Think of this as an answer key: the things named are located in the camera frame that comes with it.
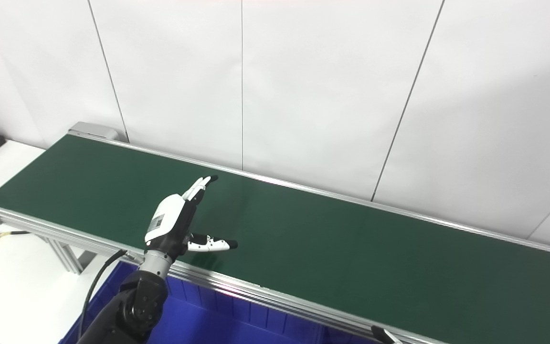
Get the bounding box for grey conveyor end housing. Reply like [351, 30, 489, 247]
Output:
[69, 121, 121, 142]

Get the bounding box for aluminium conveyor leg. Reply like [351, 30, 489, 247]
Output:
[46, 236, 85, 276]

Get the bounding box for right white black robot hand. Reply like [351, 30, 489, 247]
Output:
[370, 325, 403, 344]

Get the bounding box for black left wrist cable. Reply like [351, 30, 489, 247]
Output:
[77, 248, 128, 341]

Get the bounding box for green conveyor belt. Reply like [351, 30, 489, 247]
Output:
[0, 129, 550, 344]
[0, 135, 550, 344]

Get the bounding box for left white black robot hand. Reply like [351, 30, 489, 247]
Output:
[144, 175, 238, 261]

